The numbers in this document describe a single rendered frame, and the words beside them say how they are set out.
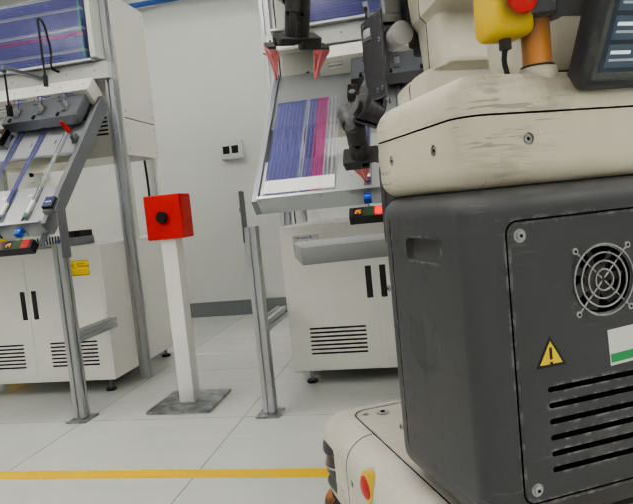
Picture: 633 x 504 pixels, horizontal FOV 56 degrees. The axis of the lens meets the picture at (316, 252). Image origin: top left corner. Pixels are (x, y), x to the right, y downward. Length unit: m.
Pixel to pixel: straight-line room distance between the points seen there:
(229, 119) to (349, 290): 2.12
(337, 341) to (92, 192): 2.65
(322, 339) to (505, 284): 1.64
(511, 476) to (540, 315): 0.18
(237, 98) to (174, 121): 0.47
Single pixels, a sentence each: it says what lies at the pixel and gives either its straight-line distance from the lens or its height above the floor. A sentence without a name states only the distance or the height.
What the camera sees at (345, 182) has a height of 0.75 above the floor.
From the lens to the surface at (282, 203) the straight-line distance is 1.92.
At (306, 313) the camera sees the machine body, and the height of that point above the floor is 0.29.
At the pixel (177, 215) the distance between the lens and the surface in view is 2.16.
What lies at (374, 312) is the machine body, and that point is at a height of 0.27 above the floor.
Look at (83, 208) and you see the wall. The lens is 4.51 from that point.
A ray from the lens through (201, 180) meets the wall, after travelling 4.10.
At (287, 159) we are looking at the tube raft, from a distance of 2.04.
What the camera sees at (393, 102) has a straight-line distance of 2.20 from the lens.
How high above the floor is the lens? 0.69
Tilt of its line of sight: 4 degrees down
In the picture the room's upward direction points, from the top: 6 degrees counter-clockwise
